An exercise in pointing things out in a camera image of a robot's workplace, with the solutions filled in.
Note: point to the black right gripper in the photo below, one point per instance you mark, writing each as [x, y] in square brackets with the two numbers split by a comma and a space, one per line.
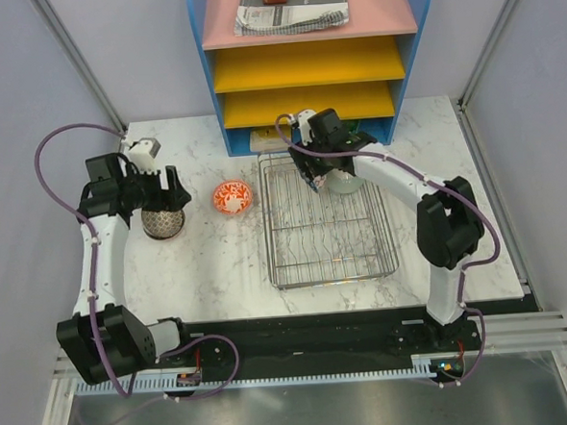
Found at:
[300, 157]

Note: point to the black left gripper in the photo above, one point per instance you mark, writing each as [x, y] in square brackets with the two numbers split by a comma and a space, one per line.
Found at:
[173, 198]

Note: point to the blue triangle pattern bowl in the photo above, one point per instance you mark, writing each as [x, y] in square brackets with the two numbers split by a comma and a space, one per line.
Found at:
[337, 181]

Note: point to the brown dotted pattern bowl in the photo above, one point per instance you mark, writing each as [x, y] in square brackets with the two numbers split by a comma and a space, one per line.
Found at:
[162, 225]

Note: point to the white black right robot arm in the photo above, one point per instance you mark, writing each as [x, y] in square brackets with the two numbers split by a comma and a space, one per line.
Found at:
[449, 225]

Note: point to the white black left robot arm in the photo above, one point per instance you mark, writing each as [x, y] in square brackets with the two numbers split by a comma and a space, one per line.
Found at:
[102, 338]

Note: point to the orange floral white bowl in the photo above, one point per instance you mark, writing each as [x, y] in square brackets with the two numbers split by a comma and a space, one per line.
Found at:
[232, 197]

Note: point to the yellow illustrated book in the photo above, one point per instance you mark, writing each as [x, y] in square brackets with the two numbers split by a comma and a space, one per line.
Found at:
[266, 139]

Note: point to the green book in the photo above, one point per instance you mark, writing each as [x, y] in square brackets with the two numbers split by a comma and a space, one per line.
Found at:
[350, 126]

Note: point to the blue shelf unit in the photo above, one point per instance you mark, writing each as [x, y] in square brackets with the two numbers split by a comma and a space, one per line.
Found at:
[360, 69]

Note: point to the grey manual booklet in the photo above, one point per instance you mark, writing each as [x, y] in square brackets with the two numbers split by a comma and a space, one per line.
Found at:
[293, 17]

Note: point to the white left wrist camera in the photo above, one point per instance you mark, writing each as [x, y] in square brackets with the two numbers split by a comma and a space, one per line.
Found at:
[142, 153]

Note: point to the stainless wire dish rack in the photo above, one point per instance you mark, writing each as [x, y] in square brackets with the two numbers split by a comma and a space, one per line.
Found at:
[321, 238]

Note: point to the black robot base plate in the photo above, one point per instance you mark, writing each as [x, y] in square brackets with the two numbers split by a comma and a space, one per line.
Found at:
[319, 343]

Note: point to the white slotted cable duct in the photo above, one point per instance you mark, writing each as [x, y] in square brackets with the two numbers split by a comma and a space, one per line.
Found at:
[168, 382]

